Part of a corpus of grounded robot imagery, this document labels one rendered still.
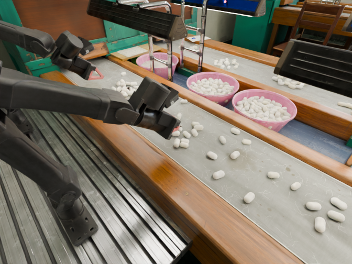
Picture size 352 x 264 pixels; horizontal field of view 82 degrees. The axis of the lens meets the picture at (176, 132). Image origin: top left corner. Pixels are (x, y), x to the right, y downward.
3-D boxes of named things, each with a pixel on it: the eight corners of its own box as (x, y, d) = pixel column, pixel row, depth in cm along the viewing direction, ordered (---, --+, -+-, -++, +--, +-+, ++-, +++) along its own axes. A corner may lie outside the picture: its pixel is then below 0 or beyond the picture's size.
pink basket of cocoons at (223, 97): (229, 118, 97) (232, 100, 90) (177, 105, 105) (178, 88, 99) (240, 92, 115) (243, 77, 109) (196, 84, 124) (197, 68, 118)
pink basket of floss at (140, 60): (177, 84, 124) (177, 68, 117) (133, 82, 125) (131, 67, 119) (179, 66, 144) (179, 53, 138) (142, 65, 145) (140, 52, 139)
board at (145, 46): (122, 61, 128) (122, 59, 127) (110, 55, 136) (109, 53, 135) (162, 49, 145) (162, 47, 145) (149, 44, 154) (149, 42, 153)
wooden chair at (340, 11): (261, 83, 272) (285, 3, 214) (278, 74, 293) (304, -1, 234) (293, 96, 246) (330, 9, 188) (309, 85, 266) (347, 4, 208)
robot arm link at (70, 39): (87, 43, 76) (57, 15, 70) (78, 51, 69) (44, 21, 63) (70, 63, 80) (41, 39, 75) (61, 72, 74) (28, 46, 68)
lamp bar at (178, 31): (171, 42, 67) (171, 17, 63) (87, 14, 102) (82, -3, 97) (188, 37, 72) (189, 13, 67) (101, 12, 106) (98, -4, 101)
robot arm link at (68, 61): (76, 51, 77) (57, 41, 72) (78, 62, 75) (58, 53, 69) (66, 63, 80) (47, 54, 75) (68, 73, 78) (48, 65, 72)
